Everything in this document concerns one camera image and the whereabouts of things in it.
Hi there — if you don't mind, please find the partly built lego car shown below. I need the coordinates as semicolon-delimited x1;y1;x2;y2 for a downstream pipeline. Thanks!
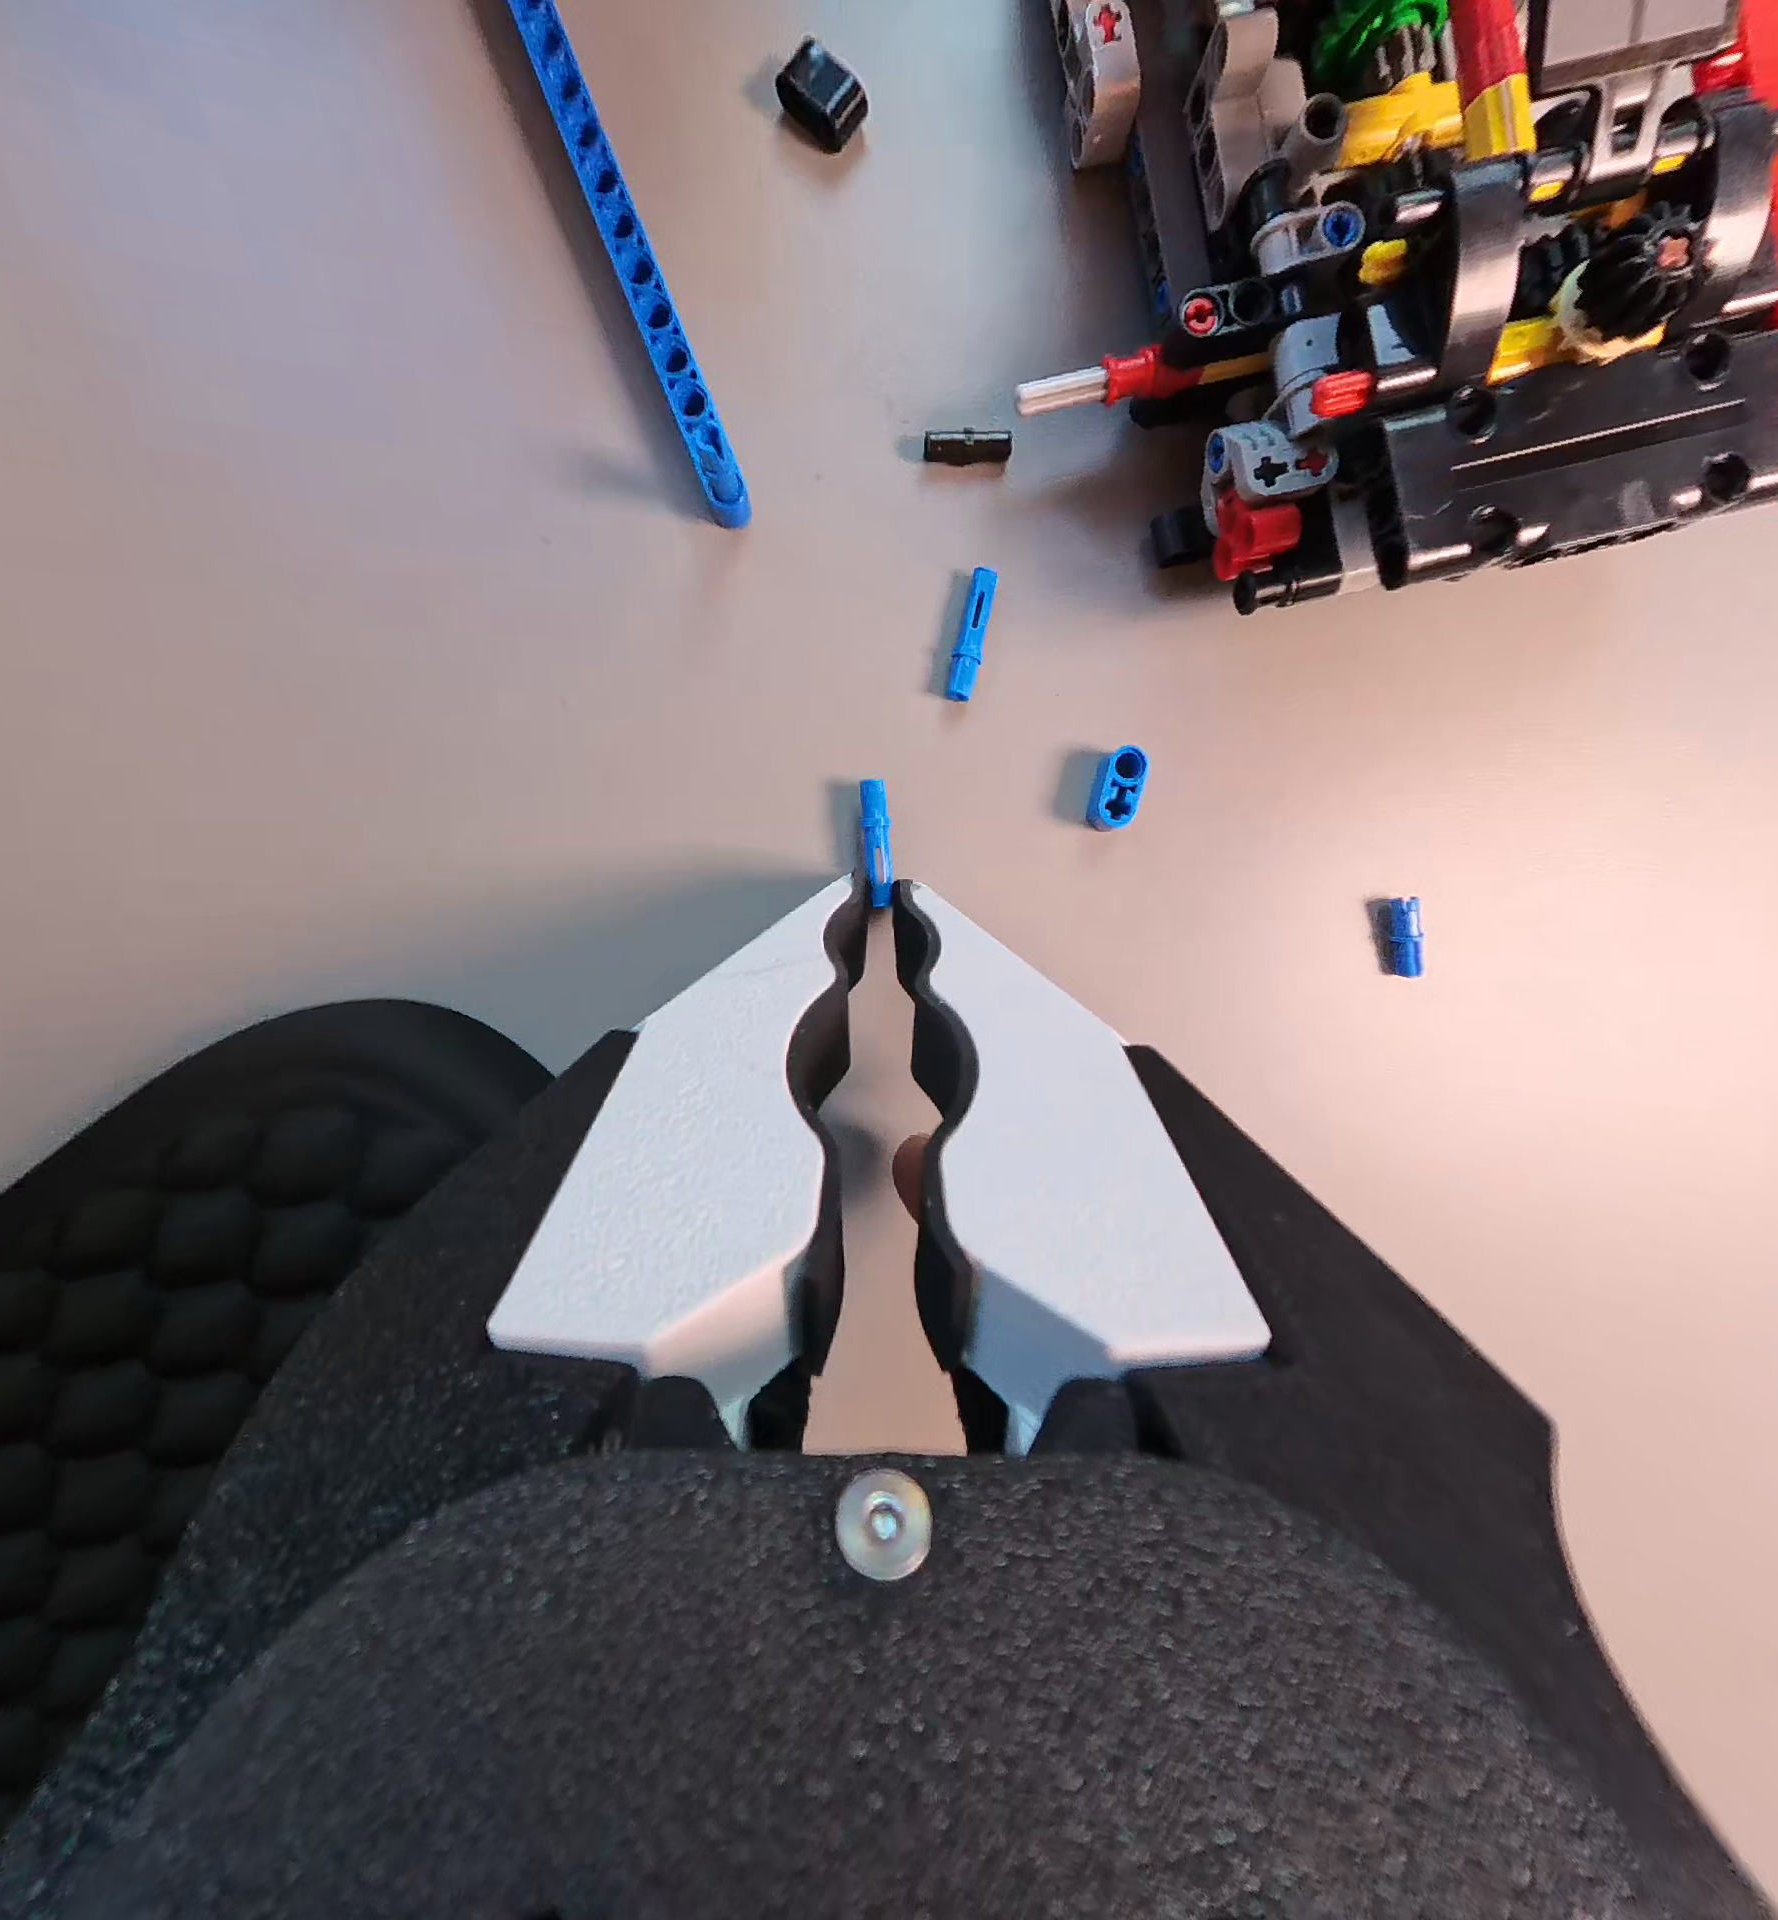
1015;0;1778;616

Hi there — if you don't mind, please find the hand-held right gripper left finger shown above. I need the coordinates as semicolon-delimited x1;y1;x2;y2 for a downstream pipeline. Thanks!
488;875;872;1453

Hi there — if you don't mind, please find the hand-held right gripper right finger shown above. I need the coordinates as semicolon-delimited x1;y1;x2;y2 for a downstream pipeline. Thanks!
892;880;1272;1456

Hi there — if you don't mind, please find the long blue lego beam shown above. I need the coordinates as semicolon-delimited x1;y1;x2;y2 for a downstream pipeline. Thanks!
503;0;752;532

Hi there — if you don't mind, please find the black office chair seat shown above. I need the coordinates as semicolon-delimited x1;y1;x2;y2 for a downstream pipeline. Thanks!
0;997;558;1901

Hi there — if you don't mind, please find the small black curved lego piece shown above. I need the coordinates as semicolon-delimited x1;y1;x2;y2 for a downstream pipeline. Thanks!
772;37;871;155

